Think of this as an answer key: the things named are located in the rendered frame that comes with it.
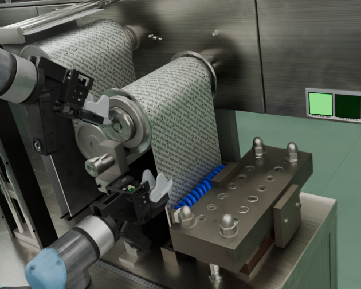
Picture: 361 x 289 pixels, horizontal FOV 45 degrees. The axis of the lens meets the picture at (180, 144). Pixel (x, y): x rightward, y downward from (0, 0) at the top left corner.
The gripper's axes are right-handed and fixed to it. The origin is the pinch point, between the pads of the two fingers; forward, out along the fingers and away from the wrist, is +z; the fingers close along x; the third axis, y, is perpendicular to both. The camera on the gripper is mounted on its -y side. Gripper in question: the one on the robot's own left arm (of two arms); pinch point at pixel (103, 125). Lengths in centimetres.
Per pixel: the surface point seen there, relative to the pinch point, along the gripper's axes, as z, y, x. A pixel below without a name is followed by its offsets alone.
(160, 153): 10.3, -2.6, -8.2
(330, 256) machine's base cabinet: 60, -17, -34
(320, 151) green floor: 245, 40, 37
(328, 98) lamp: 31.4, 18.4, -33.6
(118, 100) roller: -0.4, 5.4, -2.7
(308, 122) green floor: 279, 68, 62
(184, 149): 18.5, 0.1, -8.2
